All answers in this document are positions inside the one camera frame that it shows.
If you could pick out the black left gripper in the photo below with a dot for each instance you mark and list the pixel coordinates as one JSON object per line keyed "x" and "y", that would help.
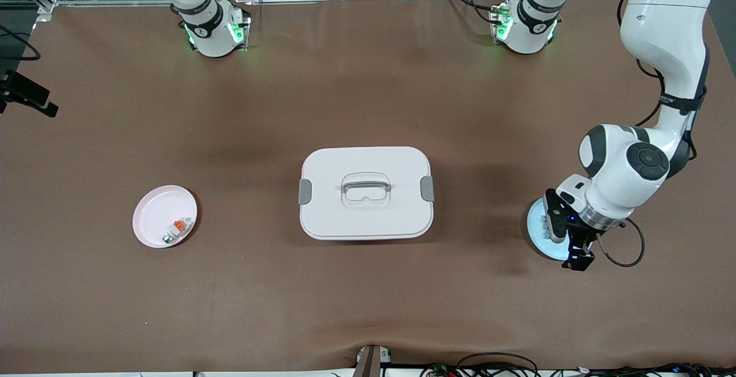
{"x": 584, "y": 235}

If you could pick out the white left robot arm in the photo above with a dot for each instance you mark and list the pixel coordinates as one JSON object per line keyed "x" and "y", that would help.
{"x": 667, "y": 32}

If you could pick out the light blue round plate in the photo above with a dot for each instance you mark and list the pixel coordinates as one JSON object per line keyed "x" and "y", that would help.
{"x": 537, "y": 230}

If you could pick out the pink round plate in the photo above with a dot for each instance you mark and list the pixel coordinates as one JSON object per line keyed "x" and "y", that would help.
{"x": 155, "y": 210}

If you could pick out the white lidded storage box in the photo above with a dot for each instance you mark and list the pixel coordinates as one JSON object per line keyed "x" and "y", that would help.
{"x": 368, "y": 216}

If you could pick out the small white connector block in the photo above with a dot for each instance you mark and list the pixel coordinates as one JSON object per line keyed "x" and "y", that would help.
{"x": 384, "y": 356}

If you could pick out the small orange white switch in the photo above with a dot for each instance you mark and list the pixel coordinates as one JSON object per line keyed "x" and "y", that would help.
{"x": 179, "y": 226}

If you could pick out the brown table edge post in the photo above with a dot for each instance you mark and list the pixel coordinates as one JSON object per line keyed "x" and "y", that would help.
{"x": 368, "y": 362}

